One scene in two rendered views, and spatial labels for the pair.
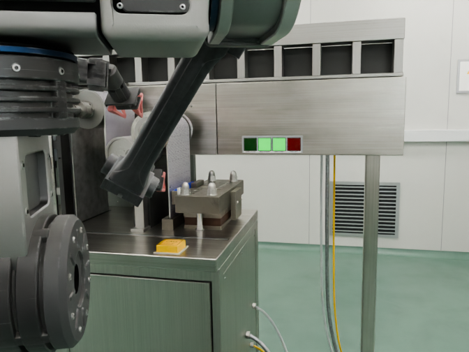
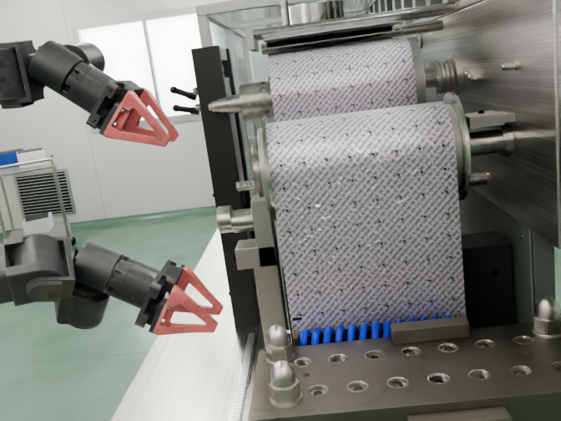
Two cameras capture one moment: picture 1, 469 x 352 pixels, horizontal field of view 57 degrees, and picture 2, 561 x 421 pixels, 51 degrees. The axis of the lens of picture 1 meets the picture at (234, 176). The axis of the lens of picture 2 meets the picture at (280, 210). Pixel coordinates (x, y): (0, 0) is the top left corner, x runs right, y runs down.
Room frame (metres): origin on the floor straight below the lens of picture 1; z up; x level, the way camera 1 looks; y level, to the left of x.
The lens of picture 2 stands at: (1.41, -0.49, 1.37)
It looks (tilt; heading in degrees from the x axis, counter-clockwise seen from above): 13 degrees down; 81
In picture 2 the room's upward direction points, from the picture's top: 8 degrees counter-clockwise
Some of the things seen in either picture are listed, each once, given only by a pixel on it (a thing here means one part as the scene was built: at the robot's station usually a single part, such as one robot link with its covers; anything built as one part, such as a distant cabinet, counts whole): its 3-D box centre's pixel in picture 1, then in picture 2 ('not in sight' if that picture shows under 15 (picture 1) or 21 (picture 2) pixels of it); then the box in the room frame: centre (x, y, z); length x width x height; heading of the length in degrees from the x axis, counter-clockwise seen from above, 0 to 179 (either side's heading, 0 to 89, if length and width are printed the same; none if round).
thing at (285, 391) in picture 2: (211, 188); (283, 380); (1.49, 0.08, 1.05); 0.04 x 0.04 x 0.04
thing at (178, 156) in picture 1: (179, 167); (372, 269); (1.64, 0.21, 1.11); 0.23 x 0.01 x 0.18; 166
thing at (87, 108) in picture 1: (82, 110); (258, 100); (1.57, 0.55, 1.34); 0.06 x 0.06 x 0.06; 76
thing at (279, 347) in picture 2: (185, 188); (278, 342); (1.50, 0.17, 1.05); 0.04 x 0.04 x 0.04
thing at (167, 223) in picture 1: (181, 215); not in sight; (1.65, 0.21, 0.92); 0.28 x 0.04 x 0.04; 166
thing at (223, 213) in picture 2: not in sight; (225, 219); (1.47, 0.35, 1.18); 0.04 x 0.02 x 0.04; 76
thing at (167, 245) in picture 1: (171, 246); not in sight; (1.27, 0.20, 0.91); 0.07 x 0.07 x 0.02; 76
